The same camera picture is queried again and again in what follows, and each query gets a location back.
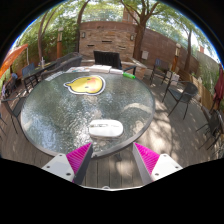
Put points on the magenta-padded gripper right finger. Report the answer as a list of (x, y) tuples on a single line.
[(163, 165)]

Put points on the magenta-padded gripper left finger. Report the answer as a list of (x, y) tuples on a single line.
[(61, 165)]

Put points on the white computer mouse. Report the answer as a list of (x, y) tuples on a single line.
[(106, 128)]

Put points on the yellow duck-shaped mouse pad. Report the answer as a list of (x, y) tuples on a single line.
[(86, 84)]

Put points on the black mesh chair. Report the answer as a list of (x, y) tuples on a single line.
[(188, 90), (213, 125), (15, 108)]

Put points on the wooden slat fence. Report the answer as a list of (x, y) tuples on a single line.
[(200, 90)]

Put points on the white bin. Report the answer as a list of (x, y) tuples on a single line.
[(175, 78)]

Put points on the white number plate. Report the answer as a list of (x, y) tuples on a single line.
[(54, 76)]

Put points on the red umbrella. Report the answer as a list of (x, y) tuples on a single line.
[(220, 86)]

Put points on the round glass side table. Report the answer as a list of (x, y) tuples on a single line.
[(38, 69)]

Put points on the blue chair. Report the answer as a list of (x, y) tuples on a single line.
[(159, 66), (28, 69)]

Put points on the dark wicker chair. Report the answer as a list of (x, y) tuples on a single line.
[(68, 65), (68, 55)]

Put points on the person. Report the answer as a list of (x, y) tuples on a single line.
[(14, 76)]

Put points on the white open book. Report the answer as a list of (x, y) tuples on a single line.
[(100, 68)]

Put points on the small white box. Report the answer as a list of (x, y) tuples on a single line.
[(116, 71)]

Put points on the grey electrical box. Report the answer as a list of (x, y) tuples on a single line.
[(144, 55)]

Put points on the black slatted chair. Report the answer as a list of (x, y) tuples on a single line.
[(106, 59)]

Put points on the thin tree by fence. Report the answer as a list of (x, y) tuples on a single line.
[(188, 50)]

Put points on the orange canopy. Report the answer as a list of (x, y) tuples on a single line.
[(11, 57)]

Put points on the forked thin tree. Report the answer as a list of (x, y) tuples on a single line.
[(40, 40)]

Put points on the large branching tree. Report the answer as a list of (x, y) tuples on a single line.
[(139, 40)]

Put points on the stone fireplace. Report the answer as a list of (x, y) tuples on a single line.
[(106, 36)]

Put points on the slim curved tree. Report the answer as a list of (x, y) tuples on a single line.
[(80, 20)]

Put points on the wooden lamp post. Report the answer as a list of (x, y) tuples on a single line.
[(176, 56), (60, 43)]

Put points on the wall lantern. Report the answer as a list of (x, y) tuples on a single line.
[(83, 34), (132, 37)]

